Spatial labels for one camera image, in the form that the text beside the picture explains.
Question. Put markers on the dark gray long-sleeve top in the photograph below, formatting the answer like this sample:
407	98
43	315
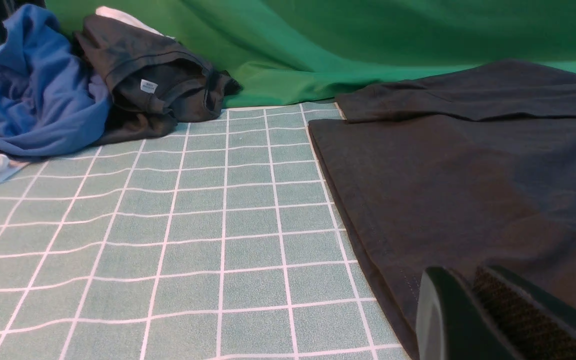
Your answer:
461	170

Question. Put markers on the green backdrop cloth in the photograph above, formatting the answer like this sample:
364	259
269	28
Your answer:
284	52

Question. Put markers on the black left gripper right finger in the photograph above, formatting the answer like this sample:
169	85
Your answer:
538	324

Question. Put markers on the green checkered tablecloth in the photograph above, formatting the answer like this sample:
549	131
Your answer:
220	241

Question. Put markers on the blue crumpled garment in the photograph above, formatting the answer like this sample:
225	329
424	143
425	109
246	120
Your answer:
51	103

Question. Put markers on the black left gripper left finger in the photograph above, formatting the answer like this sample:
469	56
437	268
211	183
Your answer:
451	323

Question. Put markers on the dark brown crumpled garment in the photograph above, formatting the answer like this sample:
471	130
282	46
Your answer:
154	81

